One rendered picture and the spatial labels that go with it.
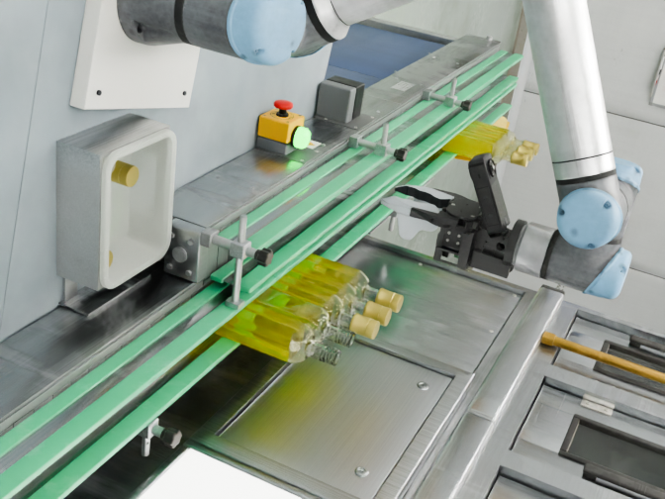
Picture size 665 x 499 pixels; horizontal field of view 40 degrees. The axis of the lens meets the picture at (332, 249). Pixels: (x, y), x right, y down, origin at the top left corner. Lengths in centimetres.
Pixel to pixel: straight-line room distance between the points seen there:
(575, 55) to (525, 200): 665
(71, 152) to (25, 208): 10
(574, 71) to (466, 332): 94
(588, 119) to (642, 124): 627
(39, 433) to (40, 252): 29
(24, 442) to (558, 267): 75
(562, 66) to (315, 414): 76
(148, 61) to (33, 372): 50
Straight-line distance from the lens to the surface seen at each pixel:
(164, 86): 150
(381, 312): 164
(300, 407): 161
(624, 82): 737
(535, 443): 173
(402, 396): 168
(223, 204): 162
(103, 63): 136
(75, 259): 142
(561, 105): 115
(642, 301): 792
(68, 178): 137
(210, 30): 130
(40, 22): 129
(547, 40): 116
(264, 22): 127
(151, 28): 137
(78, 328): 143
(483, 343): 195
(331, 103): 210
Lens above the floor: 158
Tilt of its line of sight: 19 degrees down
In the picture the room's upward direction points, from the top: 109 degrees clockwise
